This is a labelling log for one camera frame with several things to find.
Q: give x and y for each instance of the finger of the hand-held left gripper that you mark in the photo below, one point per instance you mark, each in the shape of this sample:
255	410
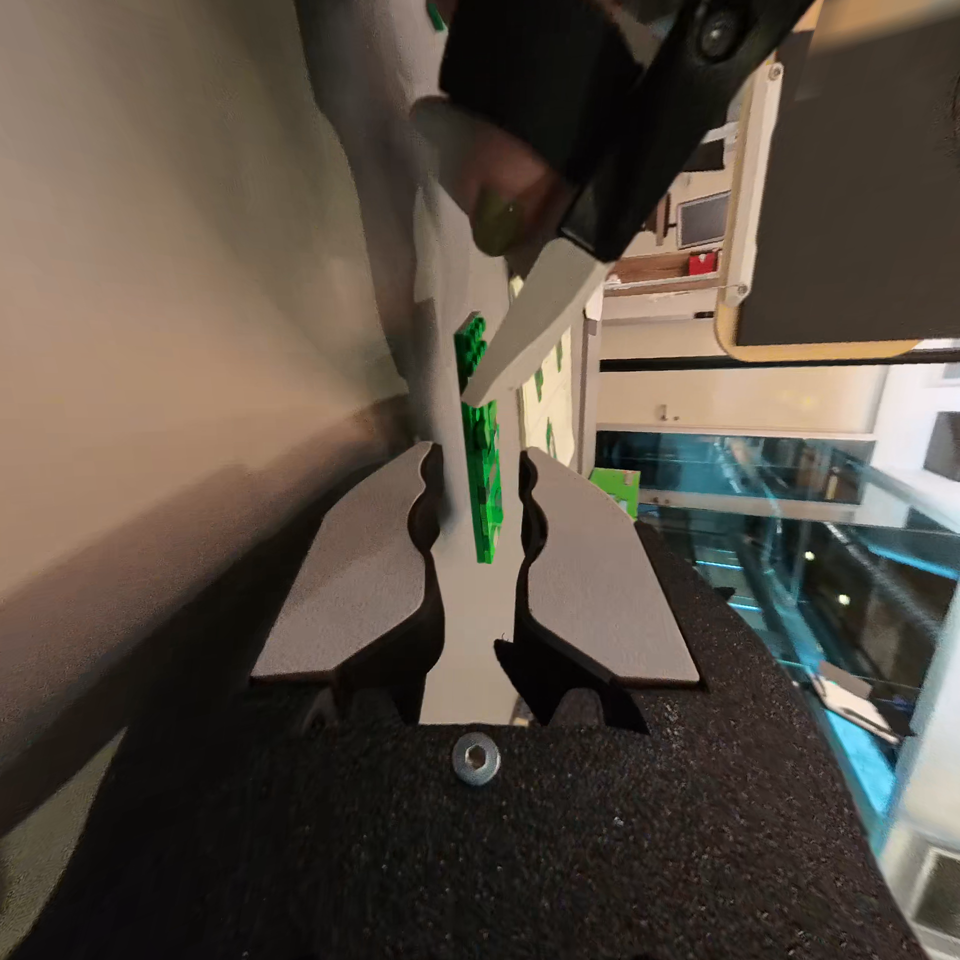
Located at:
547	315

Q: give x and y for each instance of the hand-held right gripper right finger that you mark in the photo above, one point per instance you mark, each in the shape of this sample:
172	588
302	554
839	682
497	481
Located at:
600	600

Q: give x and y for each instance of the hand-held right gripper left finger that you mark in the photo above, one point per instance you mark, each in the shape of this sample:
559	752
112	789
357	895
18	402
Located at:
352	592

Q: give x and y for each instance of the green studded plate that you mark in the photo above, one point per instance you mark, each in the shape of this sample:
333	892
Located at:
480	480

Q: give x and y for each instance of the person's left hand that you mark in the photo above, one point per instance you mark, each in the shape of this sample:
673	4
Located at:
510	195

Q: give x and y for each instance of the building instruction booklet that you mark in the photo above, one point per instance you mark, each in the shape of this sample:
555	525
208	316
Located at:
551	390

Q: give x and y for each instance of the green cardboard toy box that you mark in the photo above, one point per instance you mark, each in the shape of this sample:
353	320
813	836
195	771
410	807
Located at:
616	491

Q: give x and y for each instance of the small red box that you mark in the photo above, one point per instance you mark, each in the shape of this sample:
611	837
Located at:
703	264

